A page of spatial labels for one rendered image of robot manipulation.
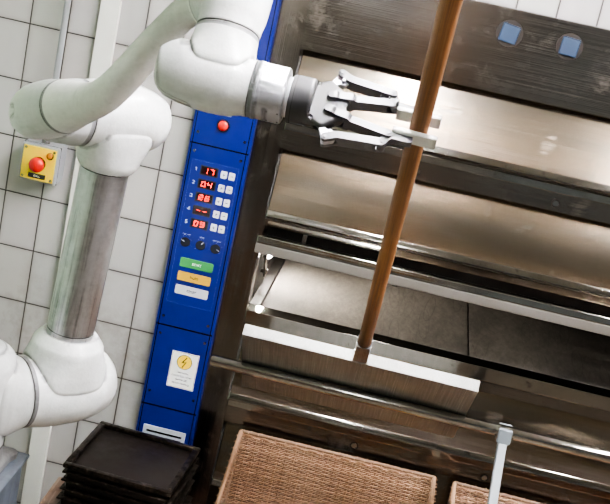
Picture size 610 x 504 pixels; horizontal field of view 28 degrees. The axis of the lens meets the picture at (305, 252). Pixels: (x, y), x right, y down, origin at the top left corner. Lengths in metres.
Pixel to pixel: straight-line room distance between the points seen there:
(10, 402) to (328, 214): 1.04
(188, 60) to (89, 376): 0.95
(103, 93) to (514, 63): 1.28
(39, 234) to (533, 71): 1.37
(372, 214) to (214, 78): 1.37
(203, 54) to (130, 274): 1.53
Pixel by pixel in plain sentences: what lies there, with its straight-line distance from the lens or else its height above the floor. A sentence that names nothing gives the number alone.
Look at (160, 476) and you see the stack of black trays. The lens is 3.18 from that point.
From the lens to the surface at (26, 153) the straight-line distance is 3.28.
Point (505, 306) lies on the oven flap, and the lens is 3.10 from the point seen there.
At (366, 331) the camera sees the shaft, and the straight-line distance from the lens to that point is 2.63.
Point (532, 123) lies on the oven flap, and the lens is 3.17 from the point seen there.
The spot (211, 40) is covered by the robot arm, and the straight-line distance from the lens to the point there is 1.90.
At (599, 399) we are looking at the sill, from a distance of 3.36.
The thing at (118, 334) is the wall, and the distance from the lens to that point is 3.41.
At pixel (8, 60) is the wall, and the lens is 3.34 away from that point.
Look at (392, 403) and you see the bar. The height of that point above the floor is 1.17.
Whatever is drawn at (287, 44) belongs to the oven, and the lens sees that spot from 3.15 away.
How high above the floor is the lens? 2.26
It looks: 16 degrees down
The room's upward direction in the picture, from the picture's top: 12 degrees clockwise
